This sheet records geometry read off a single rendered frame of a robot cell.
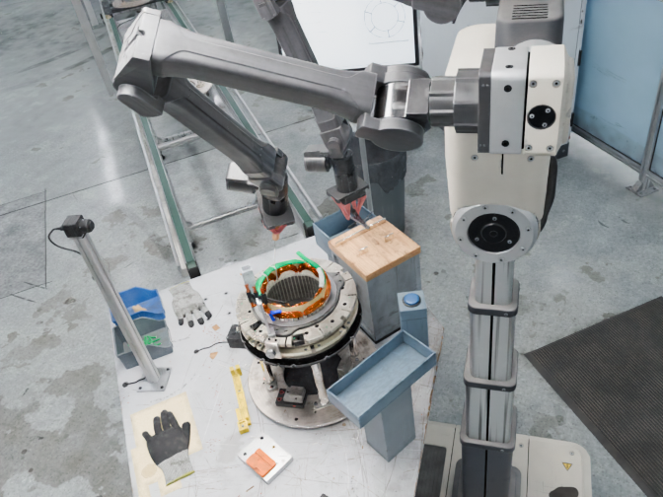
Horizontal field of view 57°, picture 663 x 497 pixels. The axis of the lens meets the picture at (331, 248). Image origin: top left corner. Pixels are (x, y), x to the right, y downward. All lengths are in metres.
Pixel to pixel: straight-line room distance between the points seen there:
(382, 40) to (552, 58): 1.54
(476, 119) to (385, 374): 0.79
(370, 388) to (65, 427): 1.92
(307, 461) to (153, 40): 1.14
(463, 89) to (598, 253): 2.62
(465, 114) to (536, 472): 1.58
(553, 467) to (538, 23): 1.60
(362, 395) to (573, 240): 2.22
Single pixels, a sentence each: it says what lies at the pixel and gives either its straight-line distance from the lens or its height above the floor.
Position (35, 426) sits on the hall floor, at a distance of 3.19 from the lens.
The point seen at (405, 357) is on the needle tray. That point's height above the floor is 1.02.
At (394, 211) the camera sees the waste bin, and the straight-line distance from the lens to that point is 3.30.
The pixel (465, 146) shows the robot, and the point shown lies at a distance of 1.05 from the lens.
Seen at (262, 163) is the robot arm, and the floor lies 1.61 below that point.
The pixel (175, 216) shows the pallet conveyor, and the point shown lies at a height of 0.76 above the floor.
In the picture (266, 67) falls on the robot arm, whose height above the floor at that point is 1.86.
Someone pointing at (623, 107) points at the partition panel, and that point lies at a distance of 3.85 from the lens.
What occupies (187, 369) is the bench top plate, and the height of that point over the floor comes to 0.78.
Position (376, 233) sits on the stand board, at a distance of 1.80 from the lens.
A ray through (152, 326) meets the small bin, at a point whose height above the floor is 0.80.
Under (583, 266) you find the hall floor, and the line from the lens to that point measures 3.32.
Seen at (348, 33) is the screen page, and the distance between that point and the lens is 2.34.
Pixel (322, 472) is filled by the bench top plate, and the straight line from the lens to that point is 1.64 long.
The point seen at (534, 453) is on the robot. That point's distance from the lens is 2.27.
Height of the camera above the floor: 2.18
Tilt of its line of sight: 39 degrees down
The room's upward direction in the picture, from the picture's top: 10 degrees counter-clockwise
